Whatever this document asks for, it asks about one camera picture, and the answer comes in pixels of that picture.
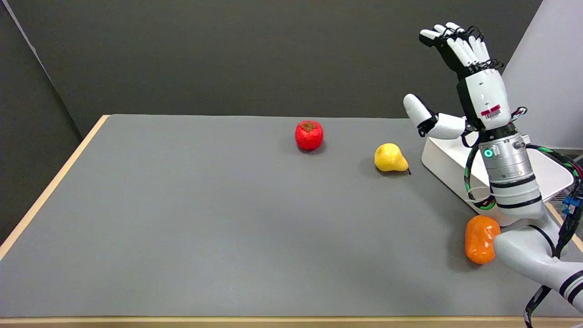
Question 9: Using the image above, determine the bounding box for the red tomato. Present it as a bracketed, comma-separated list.
[295, 120, 324, 151]

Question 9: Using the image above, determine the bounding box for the white plastic bin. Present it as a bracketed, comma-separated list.
[421, 116, 574, 227]

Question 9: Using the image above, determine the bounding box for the yellow pear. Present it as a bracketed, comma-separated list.
[374, 143, 412, 175]

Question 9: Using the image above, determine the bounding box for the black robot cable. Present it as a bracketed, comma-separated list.
[463, 133, 583, 328]

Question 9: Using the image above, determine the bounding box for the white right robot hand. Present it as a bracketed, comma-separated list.
[403, 22, 528, 140]

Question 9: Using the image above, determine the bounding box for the orange fruit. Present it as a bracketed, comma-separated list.
[465, 215, 501, 265]

